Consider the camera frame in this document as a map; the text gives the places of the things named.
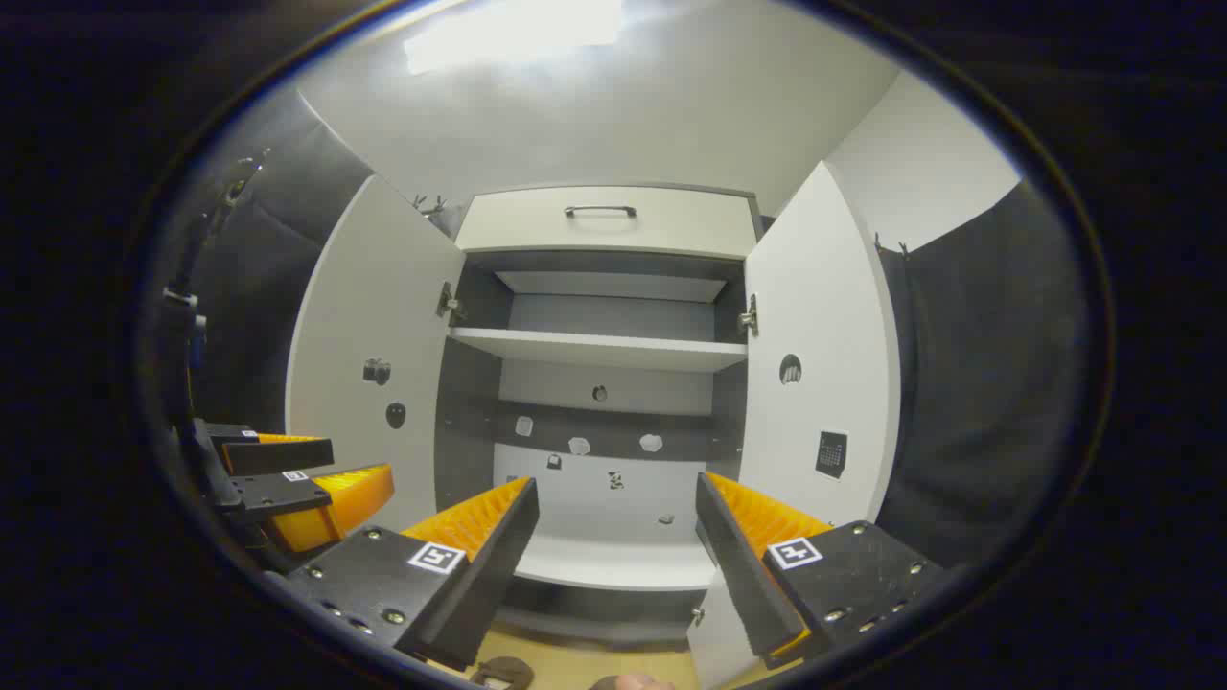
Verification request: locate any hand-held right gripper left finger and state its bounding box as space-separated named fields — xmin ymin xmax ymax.
xmin=286 ymin=476 xmax=541 ymax=672

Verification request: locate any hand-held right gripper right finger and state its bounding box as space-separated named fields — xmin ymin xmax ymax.
xmin=694 ymin=471 xmax=947 ymax=672

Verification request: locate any brown fuzzy shoe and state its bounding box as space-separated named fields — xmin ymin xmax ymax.
xmin=470 ymin=656 xmax=535 ymax=690

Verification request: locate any grey white shoe cabinet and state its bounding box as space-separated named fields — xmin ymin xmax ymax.
xmin=433 ymin=182 xmax=768 ymax=653

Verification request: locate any white shoe cabinet door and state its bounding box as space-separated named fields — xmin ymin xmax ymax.
xmin=686 ymin=160 xmax=902 ymax=690
xmin=286 ymin=174 xmax=468 ymax=538

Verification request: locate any white cabinet drawer front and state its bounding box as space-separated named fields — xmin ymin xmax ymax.
xmin=454 ymin=185 xmax=763 ymax=260

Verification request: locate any black backdrop cloth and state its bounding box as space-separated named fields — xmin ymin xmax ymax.
xmin=182 ymin=84 xmax=1089 ymax=576

